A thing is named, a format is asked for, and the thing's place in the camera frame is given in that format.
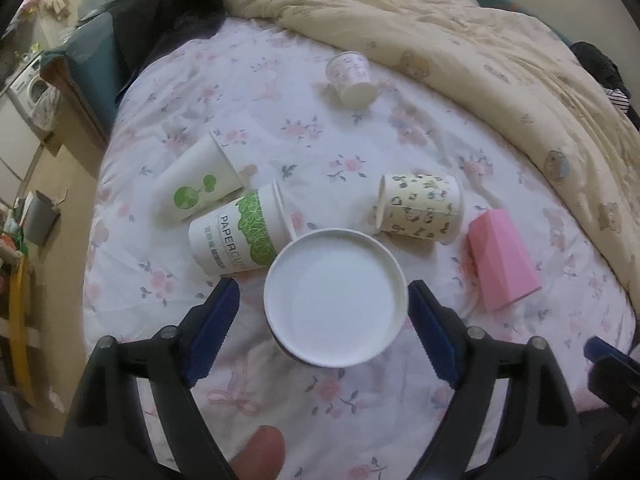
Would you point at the dark clothes pile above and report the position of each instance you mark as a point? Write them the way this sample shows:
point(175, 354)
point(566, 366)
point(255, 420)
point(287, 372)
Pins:
point(597, 65)

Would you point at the cream animal print paper cup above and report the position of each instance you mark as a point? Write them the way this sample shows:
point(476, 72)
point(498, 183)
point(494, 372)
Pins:
point(422, 207)

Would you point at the green leaf band paper cup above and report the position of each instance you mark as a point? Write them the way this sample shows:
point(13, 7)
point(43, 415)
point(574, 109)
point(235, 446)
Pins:
point(235, 232)

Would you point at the pink faceted cup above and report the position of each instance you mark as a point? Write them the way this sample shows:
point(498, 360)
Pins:
point(502, 260)

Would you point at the black clothing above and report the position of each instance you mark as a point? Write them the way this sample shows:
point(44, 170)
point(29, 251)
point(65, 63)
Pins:
point(160, 15)

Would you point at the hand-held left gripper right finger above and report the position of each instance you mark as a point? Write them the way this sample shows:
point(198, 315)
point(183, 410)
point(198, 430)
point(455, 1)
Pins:
point(436, 336)

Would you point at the white washing machine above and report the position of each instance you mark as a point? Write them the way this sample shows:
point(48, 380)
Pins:
point(27, 87)

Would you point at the striped cloth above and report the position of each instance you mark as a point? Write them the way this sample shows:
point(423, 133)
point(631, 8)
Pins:
point(622, 100)

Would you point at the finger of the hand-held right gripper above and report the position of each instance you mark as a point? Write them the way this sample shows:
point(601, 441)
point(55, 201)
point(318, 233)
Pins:
point(612, 375)

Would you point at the plain white paper cup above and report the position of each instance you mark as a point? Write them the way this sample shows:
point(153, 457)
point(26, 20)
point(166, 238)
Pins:
point(335, 297)

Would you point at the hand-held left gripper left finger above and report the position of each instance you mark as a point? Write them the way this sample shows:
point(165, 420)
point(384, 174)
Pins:
point(214, 332)

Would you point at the teal bed frame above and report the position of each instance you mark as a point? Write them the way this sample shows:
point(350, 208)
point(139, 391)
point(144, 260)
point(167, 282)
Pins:
point(87, 72)

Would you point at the small pink floral paper cup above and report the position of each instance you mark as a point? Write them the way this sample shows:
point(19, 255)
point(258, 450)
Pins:
point(350, 77)

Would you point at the white cup green tree print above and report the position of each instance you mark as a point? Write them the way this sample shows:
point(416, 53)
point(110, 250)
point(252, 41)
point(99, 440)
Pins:
point(192, 185)

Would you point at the person's left hand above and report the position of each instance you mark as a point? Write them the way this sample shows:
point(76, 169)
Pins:
point(260, 454)

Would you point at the yellow wooden chair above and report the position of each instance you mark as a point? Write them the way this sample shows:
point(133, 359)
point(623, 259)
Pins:
point(17, 310)

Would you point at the grey bin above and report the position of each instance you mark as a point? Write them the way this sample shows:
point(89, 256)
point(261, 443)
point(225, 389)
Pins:
point(39, 220)

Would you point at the pink floral bed sheet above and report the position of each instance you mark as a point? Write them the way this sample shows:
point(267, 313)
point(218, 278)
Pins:
point(300, 150)

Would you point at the cream bear print quilt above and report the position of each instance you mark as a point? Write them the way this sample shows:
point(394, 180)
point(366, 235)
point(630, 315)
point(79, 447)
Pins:
point(500, 70)

